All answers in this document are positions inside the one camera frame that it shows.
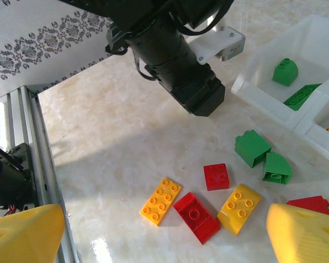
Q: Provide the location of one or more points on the green flat lego plate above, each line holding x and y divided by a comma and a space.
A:
301, 97

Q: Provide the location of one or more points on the red square lego brick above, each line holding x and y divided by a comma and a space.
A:
216, 177

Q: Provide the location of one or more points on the red long lego brick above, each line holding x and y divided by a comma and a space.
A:
196, 217

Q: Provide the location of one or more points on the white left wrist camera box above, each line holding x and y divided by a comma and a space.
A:
222, 43

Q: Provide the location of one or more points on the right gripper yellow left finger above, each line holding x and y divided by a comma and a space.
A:
22, 241

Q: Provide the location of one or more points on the yellow sloped lego brick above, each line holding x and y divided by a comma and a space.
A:
239, 209

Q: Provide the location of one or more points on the green tall lego brick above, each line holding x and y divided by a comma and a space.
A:
252, 148

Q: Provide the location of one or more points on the white plastic bin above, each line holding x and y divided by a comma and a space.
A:
266, 94

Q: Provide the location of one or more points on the yellow long lego plate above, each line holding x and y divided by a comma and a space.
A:
160, 201

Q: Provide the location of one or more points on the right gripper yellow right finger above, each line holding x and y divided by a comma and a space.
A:
307, 241

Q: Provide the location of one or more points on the green curved lego brick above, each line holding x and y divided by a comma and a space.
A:
285, 72
277, 168

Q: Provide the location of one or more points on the aluminium front rail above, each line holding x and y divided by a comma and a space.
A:
46, 153

